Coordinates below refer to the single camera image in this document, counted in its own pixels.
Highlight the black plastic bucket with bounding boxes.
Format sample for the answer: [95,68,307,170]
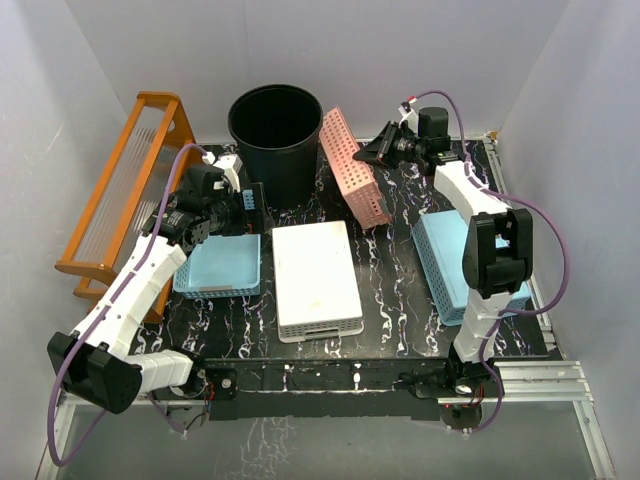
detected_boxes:
[227,84,323,209]

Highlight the white perforated plastic basket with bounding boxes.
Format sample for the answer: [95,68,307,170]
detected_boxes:
[272,220,364,343]

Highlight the pink perforated plastic basket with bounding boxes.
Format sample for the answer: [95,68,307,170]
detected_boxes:
[319,107,392,230]

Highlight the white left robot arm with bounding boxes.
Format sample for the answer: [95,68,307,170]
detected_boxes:
[47,164,268,414]

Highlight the orange wooden rack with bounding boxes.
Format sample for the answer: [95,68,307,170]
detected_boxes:
[55,91,195,307]

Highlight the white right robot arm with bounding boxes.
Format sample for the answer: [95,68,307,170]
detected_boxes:
[353,102,533,397]

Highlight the aluminium frame profile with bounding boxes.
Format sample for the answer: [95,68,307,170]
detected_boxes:
[37,363,616,480]

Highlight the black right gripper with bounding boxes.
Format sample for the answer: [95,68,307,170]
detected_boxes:
[353,121,425,171]

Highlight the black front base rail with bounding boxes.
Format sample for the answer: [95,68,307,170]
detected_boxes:
[149,357,506,422]

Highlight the small blue perforated basket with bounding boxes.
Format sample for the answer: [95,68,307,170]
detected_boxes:
[172,226,262,299]

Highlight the large blue perforated basket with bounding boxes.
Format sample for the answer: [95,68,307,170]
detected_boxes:
[410,209,532,328]

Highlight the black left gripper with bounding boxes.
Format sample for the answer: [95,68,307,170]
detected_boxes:
[205,184,274,237]

